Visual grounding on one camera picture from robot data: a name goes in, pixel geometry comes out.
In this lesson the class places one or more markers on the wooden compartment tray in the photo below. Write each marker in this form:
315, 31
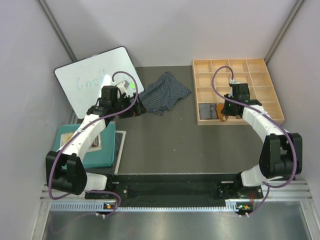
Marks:
253, 72

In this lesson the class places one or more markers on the dark blue striped underwear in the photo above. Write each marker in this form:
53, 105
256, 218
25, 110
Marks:
163, 94

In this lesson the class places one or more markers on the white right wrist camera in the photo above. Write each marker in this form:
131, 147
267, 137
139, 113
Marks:
233, 82

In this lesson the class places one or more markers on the white whiteboard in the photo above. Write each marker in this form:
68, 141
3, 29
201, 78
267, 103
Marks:
81, 81

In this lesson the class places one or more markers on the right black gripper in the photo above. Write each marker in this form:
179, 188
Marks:
226, 111

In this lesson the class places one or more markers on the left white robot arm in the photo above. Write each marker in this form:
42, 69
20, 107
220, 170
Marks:
64, 168

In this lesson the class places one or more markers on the yellow picture book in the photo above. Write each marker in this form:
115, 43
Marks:
95, 146

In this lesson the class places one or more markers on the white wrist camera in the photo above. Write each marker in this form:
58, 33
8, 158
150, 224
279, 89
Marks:
124, 88
233, 82

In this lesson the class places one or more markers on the grey striped underwear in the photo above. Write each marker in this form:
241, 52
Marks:
207, 111

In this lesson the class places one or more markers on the orange underwear white waistband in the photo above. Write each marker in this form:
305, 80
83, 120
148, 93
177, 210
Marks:
219, 111

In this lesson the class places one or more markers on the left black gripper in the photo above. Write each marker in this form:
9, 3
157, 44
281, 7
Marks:
137, 109

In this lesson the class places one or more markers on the teal folder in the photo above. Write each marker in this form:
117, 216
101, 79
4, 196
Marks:
93, 159

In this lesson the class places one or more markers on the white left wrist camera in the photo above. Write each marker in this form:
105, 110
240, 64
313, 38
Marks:
124, 88

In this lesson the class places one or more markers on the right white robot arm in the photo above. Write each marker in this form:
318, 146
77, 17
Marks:
281, 152

